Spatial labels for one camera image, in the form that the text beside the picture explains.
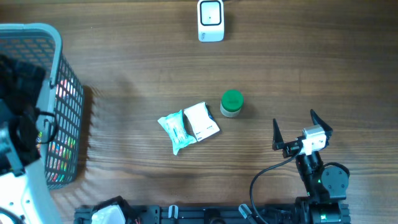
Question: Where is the teal tissue packet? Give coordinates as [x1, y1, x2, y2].
[157, 110, 197, 156]

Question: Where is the white snack packet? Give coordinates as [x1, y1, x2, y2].
[183, 101, 220, 141]

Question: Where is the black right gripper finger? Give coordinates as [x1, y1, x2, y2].
[272, 119, 285, 151]
[310, 109, 333, 137]

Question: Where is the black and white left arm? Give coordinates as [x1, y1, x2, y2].
[1, 55, 61, 223]

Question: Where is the grey plastic mesh basket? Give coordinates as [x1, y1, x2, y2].
[1, 23, 85, 190]

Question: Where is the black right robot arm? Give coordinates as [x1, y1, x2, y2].
[272, 110, 351, 223]

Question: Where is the white barcode scanner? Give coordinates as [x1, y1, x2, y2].
[197, 0, 224, 42]

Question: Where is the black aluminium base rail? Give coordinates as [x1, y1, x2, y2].
[73, 204, 351, 224]

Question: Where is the green lid jar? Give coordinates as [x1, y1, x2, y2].
[220, 90, 244, 118]

